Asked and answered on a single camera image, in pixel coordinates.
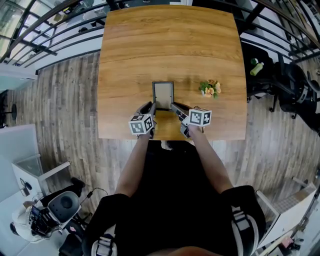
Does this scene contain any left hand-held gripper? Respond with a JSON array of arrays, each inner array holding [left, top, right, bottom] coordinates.
[[128, 100, 158, 140]]

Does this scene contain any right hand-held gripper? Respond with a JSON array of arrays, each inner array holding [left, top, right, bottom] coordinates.
[[170, 101, 213, 139]]

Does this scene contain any black picture frame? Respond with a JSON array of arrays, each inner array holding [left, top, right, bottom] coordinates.
[[151, 80, 175, 112]]

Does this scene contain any person's right forearm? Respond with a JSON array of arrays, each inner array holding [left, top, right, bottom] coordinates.
[[188, 124, 235, 195]]

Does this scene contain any person's left forearm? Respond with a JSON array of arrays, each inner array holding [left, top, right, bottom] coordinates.
[[115, 133, 151, 198]]

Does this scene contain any potted orange flower plant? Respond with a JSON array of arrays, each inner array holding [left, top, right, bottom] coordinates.
[[198, 79, 222, 100]]

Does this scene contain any light green bottle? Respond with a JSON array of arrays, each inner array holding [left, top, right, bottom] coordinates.
[[249, 62, 265, 77]]

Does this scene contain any black office chair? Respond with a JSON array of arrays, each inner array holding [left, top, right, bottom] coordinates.
[[268, 53, 320, 137], [241, 41, 276, 102]]

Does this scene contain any person's black clothing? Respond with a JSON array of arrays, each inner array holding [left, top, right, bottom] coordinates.
[[82, 139, 267, 256]]

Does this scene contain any grey-backed office chair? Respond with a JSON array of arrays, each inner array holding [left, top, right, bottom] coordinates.
[[47, 191, 81, 223]]

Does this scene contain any white desk with phone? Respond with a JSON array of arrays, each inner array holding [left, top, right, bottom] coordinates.
[[11, 153, 71, 201]]

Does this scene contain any white partition panel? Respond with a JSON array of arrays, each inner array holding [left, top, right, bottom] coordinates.
[[0, 124, 41, 161]]

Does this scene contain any black bag with pink emblem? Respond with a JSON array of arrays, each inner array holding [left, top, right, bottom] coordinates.
[[58, 219, 87, 256]]

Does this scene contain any black camera equipment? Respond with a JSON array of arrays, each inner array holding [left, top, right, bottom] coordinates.
[[28, 206, 60, 237]]

